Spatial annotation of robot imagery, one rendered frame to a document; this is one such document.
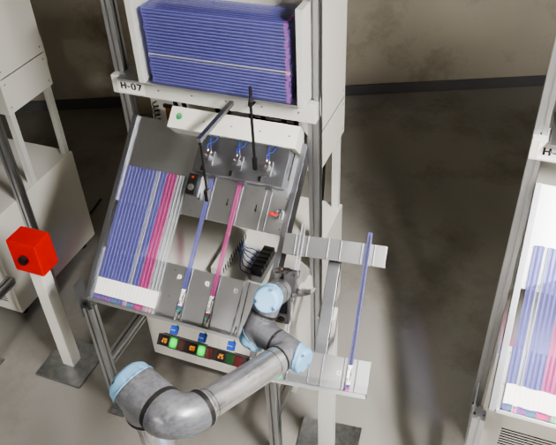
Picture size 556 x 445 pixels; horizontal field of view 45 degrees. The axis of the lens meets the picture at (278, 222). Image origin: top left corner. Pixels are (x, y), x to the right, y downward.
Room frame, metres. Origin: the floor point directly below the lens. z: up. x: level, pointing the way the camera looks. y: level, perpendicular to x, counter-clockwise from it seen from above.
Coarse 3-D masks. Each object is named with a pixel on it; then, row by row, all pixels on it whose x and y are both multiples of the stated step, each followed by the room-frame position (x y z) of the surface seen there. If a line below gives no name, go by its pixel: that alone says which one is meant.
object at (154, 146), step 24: (144, 120) 2.22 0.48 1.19; (144, 144) 2.15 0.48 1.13; (168, 144) 2.12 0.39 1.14; (192, 144) 2.09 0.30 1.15; (144, 168) 2.08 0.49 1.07; (168, 168) 2.05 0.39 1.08; (120, 192) 2.03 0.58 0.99; (216, 192) 1.93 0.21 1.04; (264, 192) 1.89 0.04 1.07; (288, 192) 1.86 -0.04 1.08; (192, 216) 1.90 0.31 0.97; (216, 216) 1.87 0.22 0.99; (240, 216) 1.85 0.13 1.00; (264, 216) 1.82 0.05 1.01
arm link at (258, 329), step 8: (256, 312) 1.27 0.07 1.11; (248, 320) 1.27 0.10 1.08; (256, 320) 1.26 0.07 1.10; (264, 320) 1.26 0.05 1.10; (272, 320) 1.26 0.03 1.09; (248, 328) 1.25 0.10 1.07; (256, 328) 1.24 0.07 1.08; (264, 328) 1.24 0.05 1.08; (272, 328) 1.23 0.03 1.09; (280, 328) 1.24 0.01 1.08; (240, 336) 1.25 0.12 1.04; (248, 336) 1.24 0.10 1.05; (256, 336) 1.23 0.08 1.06; (264, 336) 1.22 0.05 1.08; (248, 344) 1.22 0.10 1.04; (256, 344) 1.22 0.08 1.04; (264, 344) 1.20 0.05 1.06
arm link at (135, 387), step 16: (128, 368) 1.03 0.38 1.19; (144, 368) 1.03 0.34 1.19; (112, 384) 1.01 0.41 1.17; (128, 384) 0.99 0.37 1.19; (144, 384) 0.98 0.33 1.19; (160, 384) 0.99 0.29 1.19; (128, 400) 0.96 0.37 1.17; (144, 400) 0.95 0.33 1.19; (128, 416) 0.96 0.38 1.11; (144, 432) 0.97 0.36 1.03
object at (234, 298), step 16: (176, 272) 1.76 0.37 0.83; (192, 272) 1.74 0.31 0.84; (208, 272) 1.73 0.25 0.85; (176, 288) 1.71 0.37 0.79; (192, 288) 1.70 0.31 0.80; (208, 288) 1.68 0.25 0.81; (224, 288) 1.67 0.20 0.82; (240, 288) 1.66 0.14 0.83; (256, 288) 1.64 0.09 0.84; (160, 304) 1.68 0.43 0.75; (176, 304) 1.67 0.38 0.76; (192, 304) 1.66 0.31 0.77; (224, 304) 1.63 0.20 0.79; (240, 304) 1.62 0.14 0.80; (192, 320) 1.61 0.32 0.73; (208, 320) 1.60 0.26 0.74; (224, 320) 1.59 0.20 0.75; (240, 320) 1.57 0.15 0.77
